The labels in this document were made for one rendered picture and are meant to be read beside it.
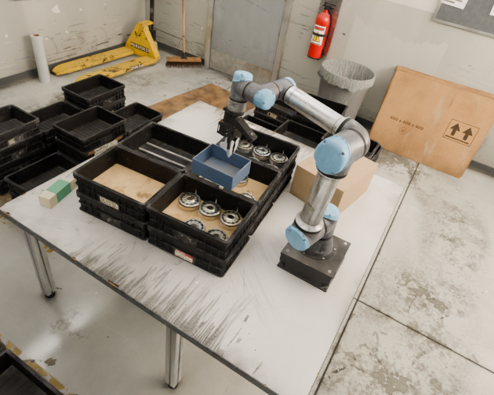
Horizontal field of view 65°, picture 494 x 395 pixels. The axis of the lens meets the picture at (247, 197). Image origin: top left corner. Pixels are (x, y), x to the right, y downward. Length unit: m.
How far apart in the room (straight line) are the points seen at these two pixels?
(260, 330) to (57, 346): 1.22
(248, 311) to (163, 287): 0.37
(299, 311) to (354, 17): 3.46
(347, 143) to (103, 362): 1.69
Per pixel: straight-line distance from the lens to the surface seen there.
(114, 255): 1.81
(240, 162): 1.68
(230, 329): 1.59
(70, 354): 2.39
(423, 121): 4.42
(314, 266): 1.73
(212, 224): 1.76
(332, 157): 1.29
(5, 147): 2.97
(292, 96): 1.55
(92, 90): 3.63
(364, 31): 4.54
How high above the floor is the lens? 2.05
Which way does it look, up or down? 39 degrees down
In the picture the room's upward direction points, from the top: 11 degrees clockwise
